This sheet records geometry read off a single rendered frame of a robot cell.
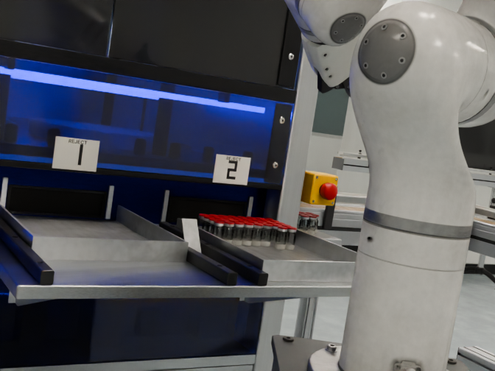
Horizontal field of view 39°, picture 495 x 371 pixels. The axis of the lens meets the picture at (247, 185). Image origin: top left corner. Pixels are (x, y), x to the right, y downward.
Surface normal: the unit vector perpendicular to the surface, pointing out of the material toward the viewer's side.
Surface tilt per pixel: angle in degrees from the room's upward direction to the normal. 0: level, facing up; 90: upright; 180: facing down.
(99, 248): 90
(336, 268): 90
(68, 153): 90
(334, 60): 126
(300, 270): 90
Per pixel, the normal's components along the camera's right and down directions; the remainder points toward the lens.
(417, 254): -0.14, 0.08
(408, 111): -0.48, 0.62
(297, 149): 0.50, 0.16
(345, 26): 0.23, 0.71
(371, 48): -0.79, -0.09
